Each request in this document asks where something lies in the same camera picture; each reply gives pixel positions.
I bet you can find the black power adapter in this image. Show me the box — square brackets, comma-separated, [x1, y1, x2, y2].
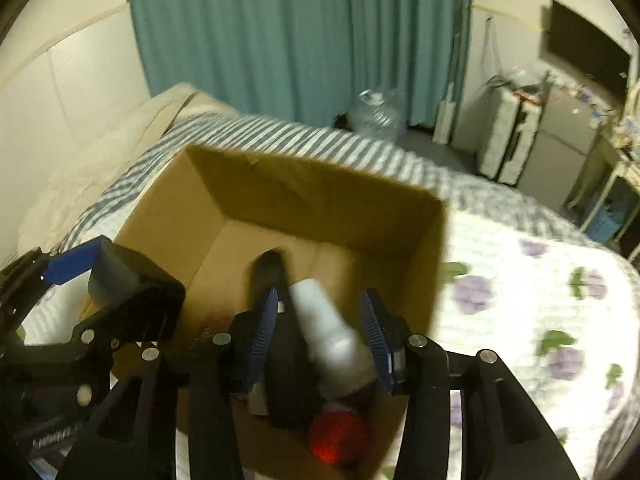
[84, 240, 186, 341]

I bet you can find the black remote control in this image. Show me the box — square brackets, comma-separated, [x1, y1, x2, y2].
[250, 249, 321, 432]

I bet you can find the red lidded white bottle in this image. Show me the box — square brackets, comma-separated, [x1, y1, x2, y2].
[290, 278, 375, 466]

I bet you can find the white small box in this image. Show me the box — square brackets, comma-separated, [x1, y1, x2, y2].
[22, 272, 90, 346]

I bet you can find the open cardboard box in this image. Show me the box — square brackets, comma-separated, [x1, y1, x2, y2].
[77, 143, 447, 480]

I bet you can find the floral quilted bedspread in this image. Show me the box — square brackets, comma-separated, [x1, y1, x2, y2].
[407, 211, 639, 479]

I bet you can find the grey checked bed sheet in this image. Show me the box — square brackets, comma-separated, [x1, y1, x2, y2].
[62, 113, 630, 479]

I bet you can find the blue laundry basket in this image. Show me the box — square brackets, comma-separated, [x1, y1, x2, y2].
[586, 198, 626, 245]

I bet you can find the white flat mop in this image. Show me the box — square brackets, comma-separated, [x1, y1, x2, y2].
[433, 32, 460, 145]

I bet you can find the clear water jug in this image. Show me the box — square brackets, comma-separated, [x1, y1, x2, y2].
[347, 88, 407, 143]

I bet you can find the white suitcase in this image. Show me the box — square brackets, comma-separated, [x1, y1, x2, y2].
[476, 87, 542, 186]

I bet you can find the silver mini fridge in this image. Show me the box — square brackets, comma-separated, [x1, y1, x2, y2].
[518, 86, 597, 212]

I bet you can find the white dressing table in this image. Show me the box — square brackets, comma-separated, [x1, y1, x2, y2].
[564, 123, 640, 246]

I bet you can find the teal window curtain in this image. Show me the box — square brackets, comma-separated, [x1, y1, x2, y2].
[128, 0, 471, 126]

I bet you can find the black wall television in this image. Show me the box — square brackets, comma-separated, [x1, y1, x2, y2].
[547, 0, 631, 102]

